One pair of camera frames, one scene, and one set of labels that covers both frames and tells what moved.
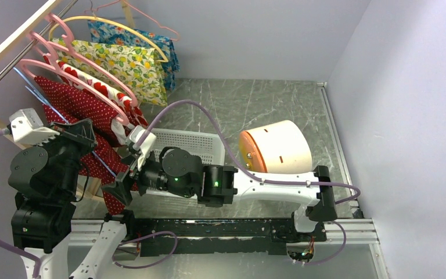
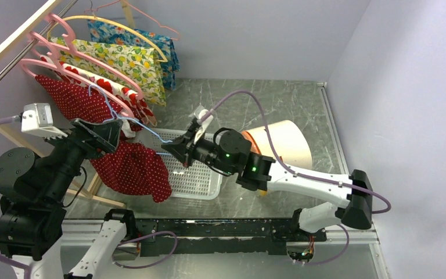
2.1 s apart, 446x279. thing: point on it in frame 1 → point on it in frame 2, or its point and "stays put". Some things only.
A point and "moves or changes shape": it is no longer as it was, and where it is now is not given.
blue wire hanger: [42, 97] → [128, 118]
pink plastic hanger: [49, 49] → [53, 53]
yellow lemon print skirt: [137, 70] stays put
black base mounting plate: [166, 236] stays put
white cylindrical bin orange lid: [280, 148] stays put
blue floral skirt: [104, 32] stays put
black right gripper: [120, 190] → [179, 147]
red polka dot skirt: [63, 102] moves or changes shape
